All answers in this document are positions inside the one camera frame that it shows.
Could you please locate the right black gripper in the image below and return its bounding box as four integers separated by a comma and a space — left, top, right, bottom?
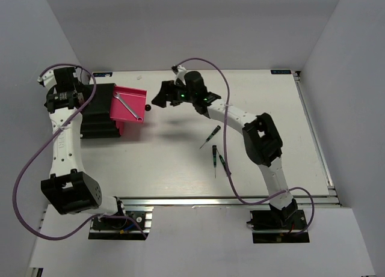
152, 79, 196, 108

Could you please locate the silver combination wrench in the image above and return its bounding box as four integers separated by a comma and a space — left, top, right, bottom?
110, 92, 144, 123

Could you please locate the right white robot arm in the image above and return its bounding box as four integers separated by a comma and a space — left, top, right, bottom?
152, 65, 298, 228

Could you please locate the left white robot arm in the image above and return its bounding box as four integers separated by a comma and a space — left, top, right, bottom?
38, 65, 127, 228

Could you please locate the blue label sticker left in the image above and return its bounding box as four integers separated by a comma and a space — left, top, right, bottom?
93, 72, 112, 78

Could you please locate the blue label sticker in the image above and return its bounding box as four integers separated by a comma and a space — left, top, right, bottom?
93, 72, 112, 78
270, 69, 292, 75

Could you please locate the black drawer cabinet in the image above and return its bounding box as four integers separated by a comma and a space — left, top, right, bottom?
81, 83, 121, 139

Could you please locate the small precision screwdriver upper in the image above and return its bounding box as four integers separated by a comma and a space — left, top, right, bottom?
200, 125, 221, 149

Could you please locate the small precision screwdriver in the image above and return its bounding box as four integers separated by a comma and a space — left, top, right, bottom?
217, 151, 231, 176
200, 125, 221, 149
212, 145, 217, 177

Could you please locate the small precision screwdriver middle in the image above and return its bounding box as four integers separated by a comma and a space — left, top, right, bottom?
212, 145, 217, 177

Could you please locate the small precision screwdriver lower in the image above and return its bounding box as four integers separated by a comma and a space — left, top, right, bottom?
217, 151, 231, 176

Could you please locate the blue label sticker right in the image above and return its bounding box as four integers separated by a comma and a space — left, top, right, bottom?
270, 69, 292, 75

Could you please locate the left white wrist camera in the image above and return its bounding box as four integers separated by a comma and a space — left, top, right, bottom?
37, 69, 57, 90

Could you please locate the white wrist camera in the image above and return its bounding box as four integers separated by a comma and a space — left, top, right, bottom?
37, 69, 57, 90
171, 65, 187, 85

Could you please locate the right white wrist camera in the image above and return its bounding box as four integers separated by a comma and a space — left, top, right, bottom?
171, 65, 187, 85

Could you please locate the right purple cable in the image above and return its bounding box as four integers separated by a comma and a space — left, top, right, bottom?
177, 57, 316, 236

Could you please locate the purple cable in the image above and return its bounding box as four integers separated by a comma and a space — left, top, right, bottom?
177, 57, 316, 236
13, 62, 148, 240

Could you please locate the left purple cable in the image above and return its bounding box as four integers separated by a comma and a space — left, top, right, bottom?
13, 62, 148, 240

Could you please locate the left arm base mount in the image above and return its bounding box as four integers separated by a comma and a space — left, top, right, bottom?
88, 204, 153, 241

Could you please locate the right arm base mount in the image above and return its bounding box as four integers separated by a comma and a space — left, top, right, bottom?
246, 209, 310, 244

